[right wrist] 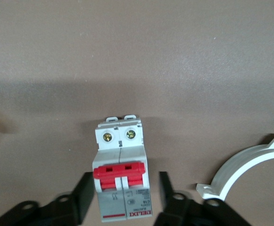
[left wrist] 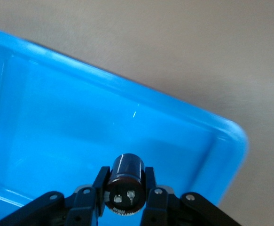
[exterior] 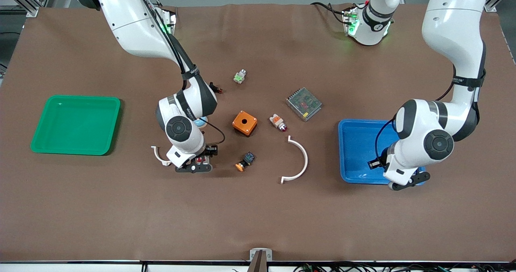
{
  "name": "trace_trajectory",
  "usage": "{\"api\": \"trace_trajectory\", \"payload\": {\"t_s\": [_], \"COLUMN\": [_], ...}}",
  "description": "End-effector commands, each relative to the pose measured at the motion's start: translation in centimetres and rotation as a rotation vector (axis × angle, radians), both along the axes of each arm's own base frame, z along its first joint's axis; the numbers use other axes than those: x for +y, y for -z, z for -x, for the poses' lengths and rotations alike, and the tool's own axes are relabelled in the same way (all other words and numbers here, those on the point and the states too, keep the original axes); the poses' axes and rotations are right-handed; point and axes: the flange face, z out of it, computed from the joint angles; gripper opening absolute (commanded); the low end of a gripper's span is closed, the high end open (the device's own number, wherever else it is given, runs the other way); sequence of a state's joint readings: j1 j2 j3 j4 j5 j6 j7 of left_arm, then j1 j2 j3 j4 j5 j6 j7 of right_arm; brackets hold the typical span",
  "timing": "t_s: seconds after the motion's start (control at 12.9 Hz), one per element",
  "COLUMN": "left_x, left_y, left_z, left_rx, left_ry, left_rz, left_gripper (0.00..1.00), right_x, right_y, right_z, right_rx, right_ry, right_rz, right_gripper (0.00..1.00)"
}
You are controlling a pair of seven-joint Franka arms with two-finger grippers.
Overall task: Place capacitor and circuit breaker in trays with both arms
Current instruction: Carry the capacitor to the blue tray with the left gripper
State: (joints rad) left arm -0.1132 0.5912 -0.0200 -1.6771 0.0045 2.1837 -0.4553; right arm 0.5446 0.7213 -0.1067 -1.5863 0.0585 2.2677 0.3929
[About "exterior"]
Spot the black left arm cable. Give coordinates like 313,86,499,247
374,62,486,162

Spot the orange black push button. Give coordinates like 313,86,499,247
235,152,256,172

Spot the grey metal table bracket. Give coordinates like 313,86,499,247
248,248,273,272

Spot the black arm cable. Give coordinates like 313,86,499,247
135,0,226,144
374,62,486,162

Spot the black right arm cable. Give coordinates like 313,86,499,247
135,0,226,144

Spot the metal mesh power supply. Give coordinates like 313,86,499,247
286,87,323,122

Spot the green plastic tray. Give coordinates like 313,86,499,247
31,95,121,156

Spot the small white half-ring clamp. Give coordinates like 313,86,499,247
151,145,174,167

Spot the large white half-ring clamp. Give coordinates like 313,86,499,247
281,135,309,184

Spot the blue plastic tray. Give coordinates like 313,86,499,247
338,119,427,185

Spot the black base cable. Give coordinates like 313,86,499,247
310,1,350,25

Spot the orange button box with hole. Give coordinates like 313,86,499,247
232,110,258,137

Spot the black cable bundle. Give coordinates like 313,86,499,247
294,262,516,272

